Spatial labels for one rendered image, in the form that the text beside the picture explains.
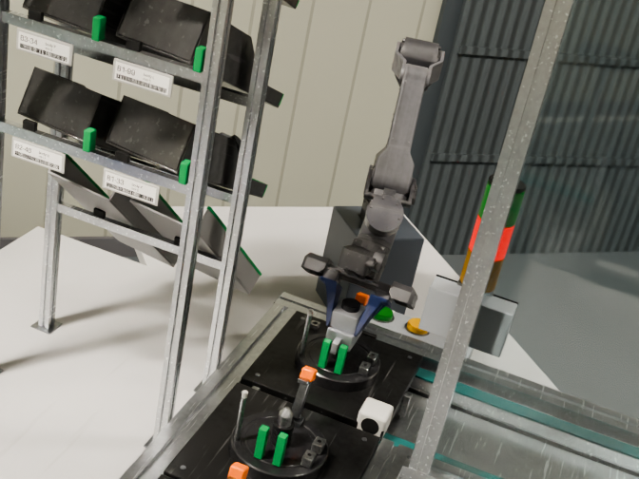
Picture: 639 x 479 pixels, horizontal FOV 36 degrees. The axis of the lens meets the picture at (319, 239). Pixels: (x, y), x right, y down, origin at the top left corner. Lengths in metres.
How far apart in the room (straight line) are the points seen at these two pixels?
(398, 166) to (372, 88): 2.23
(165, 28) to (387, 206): 0.42
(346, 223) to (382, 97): 1.97
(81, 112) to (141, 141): 0.10
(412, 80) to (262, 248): 0.69
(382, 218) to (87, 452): 0.57
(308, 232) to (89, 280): 0.56
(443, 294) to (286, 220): 1.00
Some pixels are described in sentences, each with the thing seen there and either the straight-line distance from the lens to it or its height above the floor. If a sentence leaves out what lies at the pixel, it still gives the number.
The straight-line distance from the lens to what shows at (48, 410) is 1.64.
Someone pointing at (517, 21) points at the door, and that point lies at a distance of 3.94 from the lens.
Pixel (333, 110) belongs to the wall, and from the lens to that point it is 3.77.
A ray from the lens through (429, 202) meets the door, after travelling 4.09.
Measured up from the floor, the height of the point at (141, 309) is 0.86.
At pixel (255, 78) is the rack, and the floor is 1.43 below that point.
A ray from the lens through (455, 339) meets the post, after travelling 1.36.
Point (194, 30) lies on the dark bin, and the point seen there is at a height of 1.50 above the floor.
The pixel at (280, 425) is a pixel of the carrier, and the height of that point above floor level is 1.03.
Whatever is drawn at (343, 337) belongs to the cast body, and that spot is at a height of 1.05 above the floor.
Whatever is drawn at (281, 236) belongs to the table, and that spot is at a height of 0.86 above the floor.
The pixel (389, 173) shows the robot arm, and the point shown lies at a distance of 1.57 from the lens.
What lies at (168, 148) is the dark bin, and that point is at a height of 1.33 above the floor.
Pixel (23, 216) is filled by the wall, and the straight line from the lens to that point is 3.67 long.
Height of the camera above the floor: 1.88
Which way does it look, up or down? 27 degrees down
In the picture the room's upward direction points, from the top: 12 degrees clockwise
